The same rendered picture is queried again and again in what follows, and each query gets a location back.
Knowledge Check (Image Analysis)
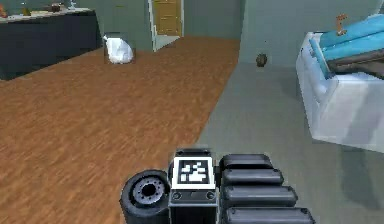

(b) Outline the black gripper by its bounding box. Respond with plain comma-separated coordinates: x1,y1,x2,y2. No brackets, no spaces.
119,169,172,224

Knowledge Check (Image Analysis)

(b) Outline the white armchair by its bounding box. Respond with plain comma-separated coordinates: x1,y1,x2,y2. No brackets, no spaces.
295,31,384,154

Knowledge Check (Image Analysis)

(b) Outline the white bin bag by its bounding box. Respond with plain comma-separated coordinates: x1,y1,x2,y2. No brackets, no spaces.
102,34,135,65

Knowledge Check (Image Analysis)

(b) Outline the small brown round object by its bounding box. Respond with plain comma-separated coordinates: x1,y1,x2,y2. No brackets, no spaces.
255,53,268,68

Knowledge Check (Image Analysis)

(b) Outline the yellow wooden room door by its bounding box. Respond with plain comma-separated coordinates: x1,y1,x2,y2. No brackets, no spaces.
152,0,183,37

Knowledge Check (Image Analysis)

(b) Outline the dark kitchen counter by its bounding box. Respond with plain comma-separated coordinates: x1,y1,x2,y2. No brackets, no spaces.
0,7,103,81

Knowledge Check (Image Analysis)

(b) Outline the dark brown cushion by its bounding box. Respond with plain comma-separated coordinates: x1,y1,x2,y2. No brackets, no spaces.
328,49,384,80

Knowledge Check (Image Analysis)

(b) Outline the orange figurine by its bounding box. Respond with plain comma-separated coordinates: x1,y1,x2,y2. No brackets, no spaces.
335,13,348,37

